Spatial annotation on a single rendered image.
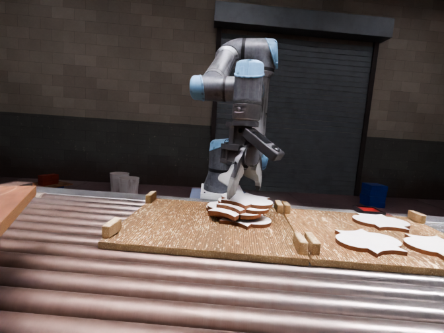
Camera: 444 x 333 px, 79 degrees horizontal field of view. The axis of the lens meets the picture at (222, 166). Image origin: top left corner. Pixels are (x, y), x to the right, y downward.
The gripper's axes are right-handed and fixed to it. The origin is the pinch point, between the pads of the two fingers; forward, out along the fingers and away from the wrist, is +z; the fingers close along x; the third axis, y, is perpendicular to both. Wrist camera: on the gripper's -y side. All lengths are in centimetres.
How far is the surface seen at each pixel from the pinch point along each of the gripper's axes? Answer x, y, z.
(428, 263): -3.2, -40.4, 5.8
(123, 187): -165, 309, 74
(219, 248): 21.1, -7.4, 5.8
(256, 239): 11.6, -10.3, 5.8
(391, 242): -7.2, -33.7, 4.7
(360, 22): -497, 88, -230
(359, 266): 6.4, -30.0, 6.6
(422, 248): -8.5, -39.2, 4.7
